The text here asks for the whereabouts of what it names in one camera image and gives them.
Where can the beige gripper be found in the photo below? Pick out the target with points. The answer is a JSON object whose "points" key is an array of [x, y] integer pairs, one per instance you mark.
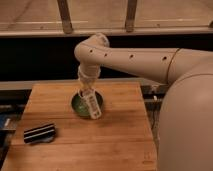
{"points": [[87, 75]]}

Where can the white labelled bottle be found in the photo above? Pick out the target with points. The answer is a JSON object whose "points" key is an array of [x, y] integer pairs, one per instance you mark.
{"points": [[90, 99]]}

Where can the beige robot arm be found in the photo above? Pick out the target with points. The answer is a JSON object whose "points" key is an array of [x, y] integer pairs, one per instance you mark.
{"points": [[186, 115]]}

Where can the green round plate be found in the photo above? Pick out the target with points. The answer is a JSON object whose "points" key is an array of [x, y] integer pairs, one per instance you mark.
{"points": [[79, 106]]}

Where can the black white striped object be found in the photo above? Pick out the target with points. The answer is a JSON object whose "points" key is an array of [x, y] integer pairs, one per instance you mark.
{"points": [[43, 133]]}

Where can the blue object at left edge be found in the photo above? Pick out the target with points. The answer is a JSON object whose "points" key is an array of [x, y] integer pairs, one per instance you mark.
{"points": [[4, 122]]}

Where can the left metal post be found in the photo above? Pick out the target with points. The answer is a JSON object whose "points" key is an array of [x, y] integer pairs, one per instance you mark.
{"points": [[65, 16]]}

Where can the metal post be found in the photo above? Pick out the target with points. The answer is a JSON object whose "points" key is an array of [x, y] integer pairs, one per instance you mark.
{"points": [[130, 15], [65, 16]]}

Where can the right metal post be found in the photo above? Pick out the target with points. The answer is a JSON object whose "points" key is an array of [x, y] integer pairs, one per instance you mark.
{"points": [[130, 15]]}

